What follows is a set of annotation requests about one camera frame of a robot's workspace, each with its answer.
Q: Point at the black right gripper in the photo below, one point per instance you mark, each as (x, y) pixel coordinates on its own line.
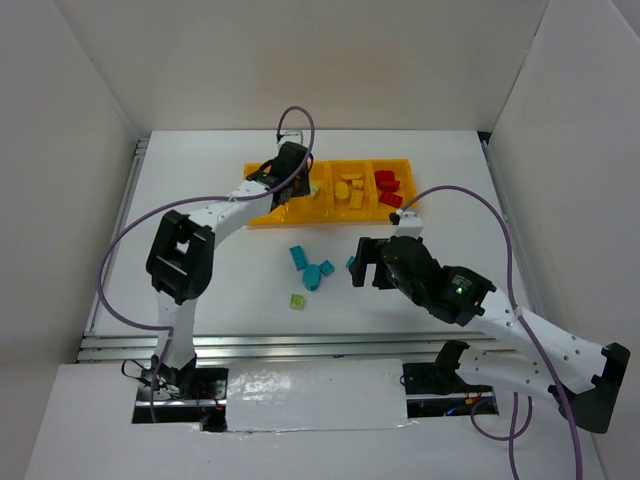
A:
(373, 262)

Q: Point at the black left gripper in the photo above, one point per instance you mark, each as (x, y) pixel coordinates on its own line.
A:
(288, 189)

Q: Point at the yellow oval lego brick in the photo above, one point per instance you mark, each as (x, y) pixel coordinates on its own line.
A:
(341, 190)

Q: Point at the red curved lego brick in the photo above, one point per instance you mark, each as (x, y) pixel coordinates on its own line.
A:
(391, 199)

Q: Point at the red rectangular lego brick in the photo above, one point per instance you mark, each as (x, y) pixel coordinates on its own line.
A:
(391, 186)

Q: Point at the red oval lego brick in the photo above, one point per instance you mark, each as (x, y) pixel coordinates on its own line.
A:
(384, 177)

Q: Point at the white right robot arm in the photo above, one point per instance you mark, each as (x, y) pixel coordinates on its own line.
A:
(581, 377)

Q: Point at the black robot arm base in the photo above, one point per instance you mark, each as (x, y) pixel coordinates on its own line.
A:
(201, 400)

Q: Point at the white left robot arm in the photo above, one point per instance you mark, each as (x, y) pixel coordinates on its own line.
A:
(181, 258)

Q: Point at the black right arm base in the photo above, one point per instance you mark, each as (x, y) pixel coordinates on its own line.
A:
(434, 390)

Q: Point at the yellow four-compartment bin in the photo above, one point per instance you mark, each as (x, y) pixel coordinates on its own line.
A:
(325, 208)

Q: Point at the long teal lego brick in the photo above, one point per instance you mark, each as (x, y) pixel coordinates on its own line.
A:
(299, 257)

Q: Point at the teal oval lego brick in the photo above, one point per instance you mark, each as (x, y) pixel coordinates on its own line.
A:
(311, 277)

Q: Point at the light green square lego brick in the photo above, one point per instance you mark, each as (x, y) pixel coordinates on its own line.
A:
(297, 302)

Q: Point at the white foil covered panel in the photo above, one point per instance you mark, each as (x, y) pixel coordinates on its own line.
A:
(327, 395)

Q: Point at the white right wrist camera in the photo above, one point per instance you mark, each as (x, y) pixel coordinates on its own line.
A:
(407, 223)

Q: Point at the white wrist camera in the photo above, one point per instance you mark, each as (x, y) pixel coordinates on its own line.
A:
(407, 223)
(293, 136)

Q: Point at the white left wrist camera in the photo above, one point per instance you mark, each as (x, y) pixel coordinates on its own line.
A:
(293, 136)

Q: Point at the aluminium table edge rail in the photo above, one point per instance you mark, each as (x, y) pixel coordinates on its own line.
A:
(214, 349)

